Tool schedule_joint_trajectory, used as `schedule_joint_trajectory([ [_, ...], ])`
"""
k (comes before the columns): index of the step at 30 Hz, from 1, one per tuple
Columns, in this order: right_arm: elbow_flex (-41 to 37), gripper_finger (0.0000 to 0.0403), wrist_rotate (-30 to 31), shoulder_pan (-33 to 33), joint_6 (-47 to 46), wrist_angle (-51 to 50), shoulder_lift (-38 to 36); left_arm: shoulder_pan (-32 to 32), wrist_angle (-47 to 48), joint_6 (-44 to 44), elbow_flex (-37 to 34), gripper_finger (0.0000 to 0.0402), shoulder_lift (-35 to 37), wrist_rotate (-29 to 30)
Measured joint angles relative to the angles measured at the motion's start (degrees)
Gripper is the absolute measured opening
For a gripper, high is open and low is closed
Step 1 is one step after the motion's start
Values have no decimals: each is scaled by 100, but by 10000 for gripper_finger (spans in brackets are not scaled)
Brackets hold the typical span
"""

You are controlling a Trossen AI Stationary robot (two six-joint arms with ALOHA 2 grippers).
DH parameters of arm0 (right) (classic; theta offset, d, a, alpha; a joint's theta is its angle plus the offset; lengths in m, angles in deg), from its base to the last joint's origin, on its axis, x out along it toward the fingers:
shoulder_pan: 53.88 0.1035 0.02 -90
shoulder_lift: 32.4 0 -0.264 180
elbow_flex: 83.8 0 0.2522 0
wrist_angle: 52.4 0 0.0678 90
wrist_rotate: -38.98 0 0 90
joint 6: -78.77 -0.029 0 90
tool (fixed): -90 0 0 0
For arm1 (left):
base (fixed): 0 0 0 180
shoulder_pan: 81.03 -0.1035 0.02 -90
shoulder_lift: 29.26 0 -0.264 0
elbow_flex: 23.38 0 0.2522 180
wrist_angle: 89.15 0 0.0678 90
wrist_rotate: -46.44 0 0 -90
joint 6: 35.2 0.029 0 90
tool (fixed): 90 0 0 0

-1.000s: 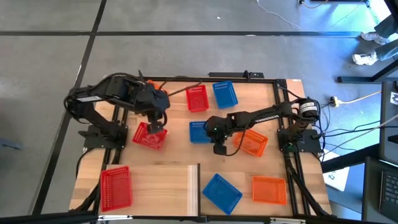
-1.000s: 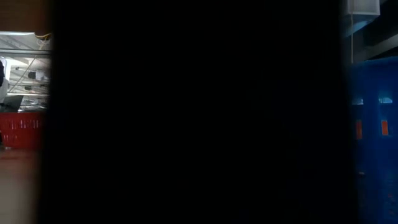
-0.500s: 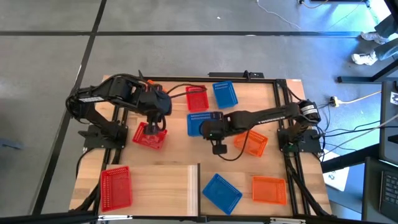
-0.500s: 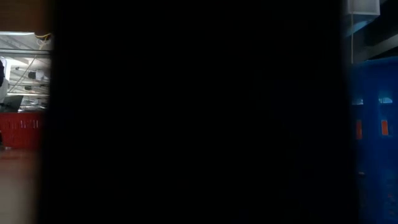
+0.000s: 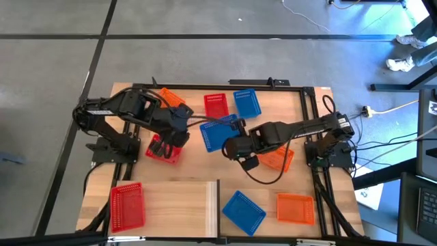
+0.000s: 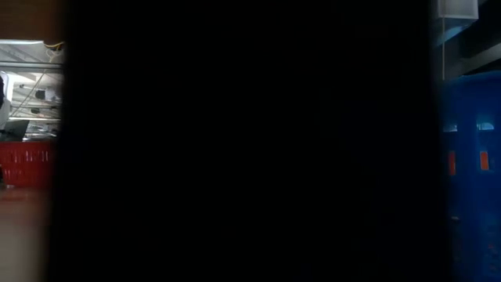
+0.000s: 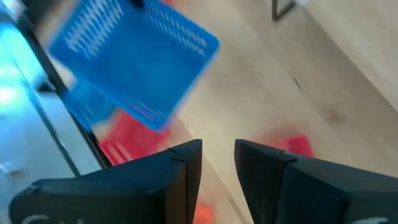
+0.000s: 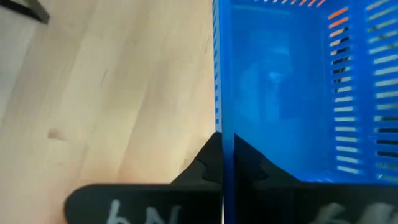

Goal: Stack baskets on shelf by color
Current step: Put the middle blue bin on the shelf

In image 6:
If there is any red plastic basket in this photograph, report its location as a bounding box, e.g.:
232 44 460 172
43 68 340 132
0 139 58 188

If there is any blue plastic basket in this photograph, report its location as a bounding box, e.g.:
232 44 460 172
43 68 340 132
434 71 501 282

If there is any wooden shelf board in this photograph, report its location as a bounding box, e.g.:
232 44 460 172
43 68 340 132
0 0 66 41

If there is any black monitor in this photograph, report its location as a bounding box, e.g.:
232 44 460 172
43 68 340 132
0 119 31 142

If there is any black metal shelf frame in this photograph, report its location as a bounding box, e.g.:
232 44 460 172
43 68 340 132
46 0 451 282

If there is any black window frame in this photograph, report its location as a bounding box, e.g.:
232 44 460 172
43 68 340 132
442 0 501 81

